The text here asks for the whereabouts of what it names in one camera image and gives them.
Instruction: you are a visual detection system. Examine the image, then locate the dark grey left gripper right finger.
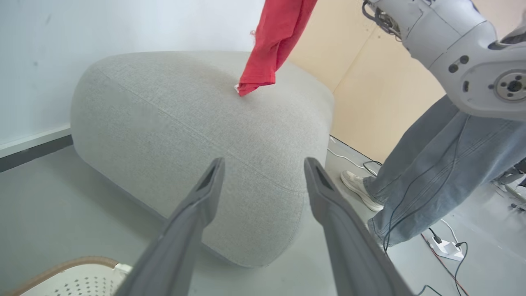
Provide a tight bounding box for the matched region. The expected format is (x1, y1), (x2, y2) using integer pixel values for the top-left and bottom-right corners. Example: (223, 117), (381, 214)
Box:
(304, 157), (415, 296)

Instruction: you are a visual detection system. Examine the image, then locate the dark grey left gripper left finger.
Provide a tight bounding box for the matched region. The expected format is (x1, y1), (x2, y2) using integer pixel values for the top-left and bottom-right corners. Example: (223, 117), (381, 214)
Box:
(114, 157), (226, 296)

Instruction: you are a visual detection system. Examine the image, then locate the red cloth garment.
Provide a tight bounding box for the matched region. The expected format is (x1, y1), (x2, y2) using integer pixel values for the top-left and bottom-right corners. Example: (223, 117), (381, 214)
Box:
(234, 0), (318, 97)

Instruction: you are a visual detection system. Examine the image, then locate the light grey fabric pouf seat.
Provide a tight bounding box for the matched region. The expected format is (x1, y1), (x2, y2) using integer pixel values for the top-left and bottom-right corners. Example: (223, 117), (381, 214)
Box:
(70, 51), (335, 268)

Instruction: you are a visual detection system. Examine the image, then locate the white perforated laundry basket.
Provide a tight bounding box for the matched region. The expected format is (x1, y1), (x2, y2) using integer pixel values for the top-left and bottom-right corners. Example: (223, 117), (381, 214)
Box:
(5, 257), (133, 296)

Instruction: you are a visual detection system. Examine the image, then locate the white sneaker shoe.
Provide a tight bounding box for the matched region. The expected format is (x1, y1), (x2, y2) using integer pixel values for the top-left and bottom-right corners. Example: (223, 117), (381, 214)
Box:
(340, 170), (384, 212)

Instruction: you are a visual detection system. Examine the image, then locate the white power strip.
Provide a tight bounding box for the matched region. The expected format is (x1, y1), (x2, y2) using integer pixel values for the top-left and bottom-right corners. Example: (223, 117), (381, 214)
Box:
(427, 236), (465, 262)

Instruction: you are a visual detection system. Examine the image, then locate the person in blue jeans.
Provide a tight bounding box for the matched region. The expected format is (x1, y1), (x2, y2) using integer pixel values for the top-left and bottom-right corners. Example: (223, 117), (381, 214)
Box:
(363, 95), (526, 248)

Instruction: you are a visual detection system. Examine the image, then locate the white floor cable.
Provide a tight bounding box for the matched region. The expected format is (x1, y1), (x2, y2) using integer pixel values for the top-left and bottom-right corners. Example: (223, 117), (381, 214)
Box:
(328, 136), (378, 176)

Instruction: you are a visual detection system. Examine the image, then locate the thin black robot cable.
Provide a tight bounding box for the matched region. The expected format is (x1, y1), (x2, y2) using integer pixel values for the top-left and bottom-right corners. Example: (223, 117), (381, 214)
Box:
(382, 117), (471, 253)

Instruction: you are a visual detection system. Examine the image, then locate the red floor cable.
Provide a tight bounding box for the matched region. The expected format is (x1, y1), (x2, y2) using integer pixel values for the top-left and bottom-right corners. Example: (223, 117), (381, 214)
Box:
(420, 233), (470, 296)

